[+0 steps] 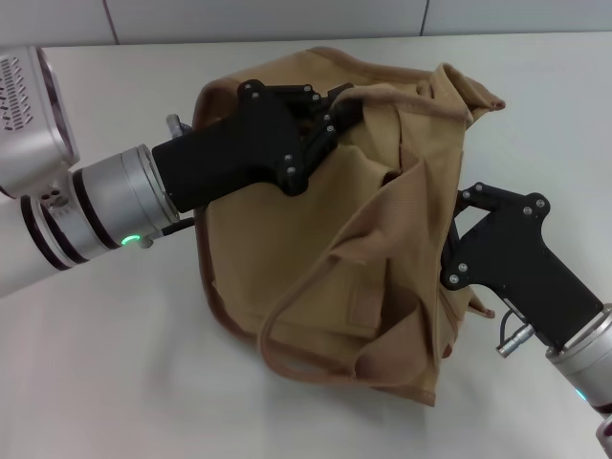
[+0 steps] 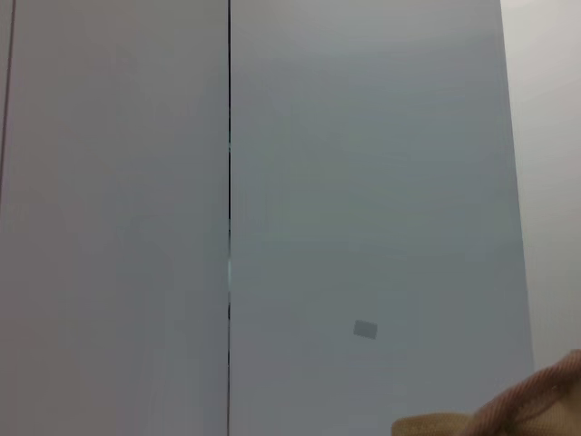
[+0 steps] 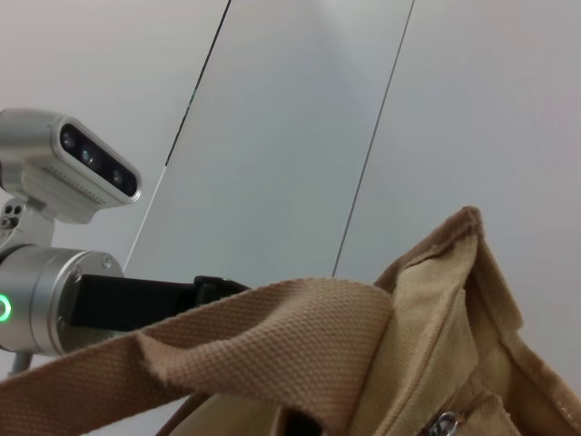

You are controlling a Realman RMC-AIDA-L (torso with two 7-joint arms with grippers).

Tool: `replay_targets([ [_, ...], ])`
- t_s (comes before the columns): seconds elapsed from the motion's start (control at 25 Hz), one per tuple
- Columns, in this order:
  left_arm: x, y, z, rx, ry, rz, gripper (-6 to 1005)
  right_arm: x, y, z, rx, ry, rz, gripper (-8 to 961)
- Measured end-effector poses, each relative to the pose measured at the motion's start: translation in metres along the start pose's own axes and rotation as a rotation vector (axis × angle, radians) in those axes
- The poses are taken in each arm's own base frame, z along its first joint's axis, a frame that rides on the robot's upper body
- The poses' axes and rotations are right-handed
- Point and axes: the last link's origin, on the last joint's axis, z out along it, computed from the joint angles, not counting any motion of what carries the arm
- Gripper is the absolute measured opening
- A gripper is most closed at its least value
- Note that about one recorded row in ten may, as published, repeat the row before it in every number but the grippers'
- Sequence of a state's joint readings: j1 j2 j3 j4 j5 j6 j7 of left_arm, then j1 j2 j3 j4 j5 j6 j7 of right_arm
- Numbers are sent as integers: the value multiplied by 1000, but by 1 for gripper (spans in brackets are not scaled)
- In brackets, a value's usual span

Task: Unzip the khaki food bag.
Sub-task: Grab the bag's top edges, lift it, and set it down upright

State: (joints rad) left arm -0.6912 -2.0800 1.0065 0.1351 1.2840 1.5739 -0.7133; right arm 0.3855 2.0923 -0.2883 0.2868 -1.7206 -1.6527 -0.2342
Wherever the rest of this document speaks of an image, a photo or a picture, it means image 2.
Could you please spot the grey rectangular wall sticker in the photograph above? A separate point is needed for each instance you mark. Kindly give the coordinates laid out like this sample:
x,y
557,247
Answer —
x,y
365,329

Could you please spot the khaki canvas food bag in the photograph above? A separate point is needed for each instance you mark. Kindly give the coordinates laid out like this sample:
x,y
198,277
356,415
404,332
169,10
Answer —
x,y
535,404

